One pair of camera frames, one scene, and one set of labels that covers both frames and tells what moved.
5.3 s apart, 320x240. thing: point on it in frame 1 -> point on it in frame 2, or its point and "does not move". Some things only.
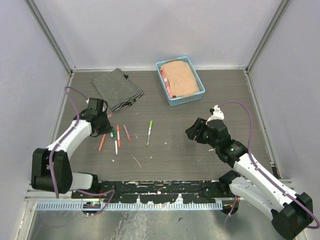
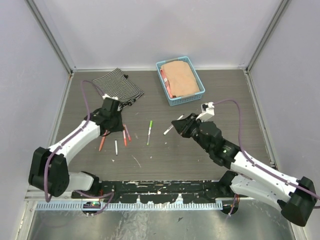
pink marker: x=128 y=137 does not move
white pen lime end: x=149 y=136 does not move
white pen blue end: x=116 y=146 does not move
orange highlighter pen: x=118 y=136 -> x=124 y=136
